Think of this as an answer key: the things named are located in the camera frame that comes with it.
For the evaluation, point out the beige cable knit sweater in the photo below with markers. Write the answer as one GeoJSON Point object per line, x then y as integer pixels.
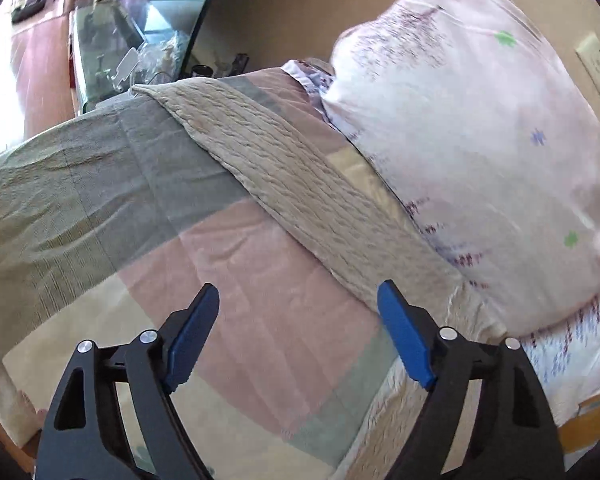
{"type": "Point", "coordinates": [300, 194]}

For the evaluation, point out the wooden bed frame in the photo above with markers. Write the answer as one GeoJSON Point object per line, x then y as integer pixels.
{"type": "Point", "coordinates": [583, 430]}

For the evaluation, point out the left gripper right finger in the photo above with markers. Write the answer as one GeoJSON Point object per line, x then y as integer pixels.
{"type": "Point", "coordinates": [514, 435]}

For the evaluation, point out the white blue floral pillow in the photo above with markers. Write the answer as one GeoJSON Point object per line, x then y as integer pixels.
{"type": "Point", "coordinates": [565, 356]}

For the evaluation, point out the pink floral pillow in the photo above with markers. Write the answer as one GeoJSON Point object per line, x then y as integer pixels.
{"type": "Point", "coordinates": [468, 115]}

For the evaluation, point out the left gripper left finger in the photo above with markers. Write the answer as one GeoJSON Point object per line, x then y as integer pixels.
{"type": "Point", "coordinates": [84, 437]}

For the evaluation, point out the pastel patchwork quilt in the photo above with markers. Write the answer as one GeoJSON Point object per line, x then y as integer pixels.
{"type": "Point", "coordinates": [110, 222]}

